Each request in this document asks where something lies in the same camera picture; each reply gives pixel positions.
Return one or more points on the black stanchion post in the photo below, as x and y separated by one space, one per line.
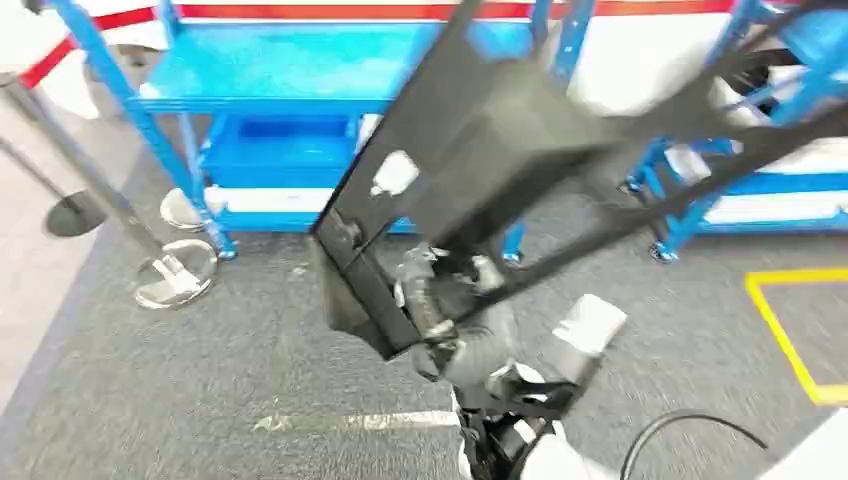
76 215

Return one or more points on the white ribbed plastic crate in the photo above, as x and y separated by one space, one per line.
278 199

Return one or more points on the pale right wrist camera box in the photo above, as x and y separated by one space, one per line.
586 324

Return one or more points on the blue metal shelf rack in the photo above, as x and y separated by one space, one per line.
278 66

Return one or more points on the white cart crate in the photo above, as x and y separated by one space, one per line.
782 208
811 159

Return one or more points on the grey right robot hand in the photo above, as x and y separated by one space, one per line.
477 344

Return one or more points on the white robot body shell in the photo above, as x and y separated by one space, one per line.
815 457

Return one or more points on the chrome stanchion base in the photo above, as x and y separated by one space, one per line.
179 210

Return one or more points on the silver floor tape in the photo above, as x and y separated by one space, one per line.
397 420

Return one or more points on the blue plastic crate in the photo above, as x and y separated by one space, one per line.
278 159

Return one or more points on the chrome stanchion post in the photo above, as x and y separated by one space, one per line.
175 275

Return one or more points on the blue wheeled metal cart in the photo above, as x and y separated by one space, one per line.
815 93

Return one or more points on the white platform with red stripe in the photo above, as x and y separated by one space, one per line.
636 60

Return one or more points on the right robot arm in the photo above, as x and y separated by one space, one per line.
556 464

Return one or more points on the long black plastic part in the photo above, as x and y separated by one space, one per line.
477 132

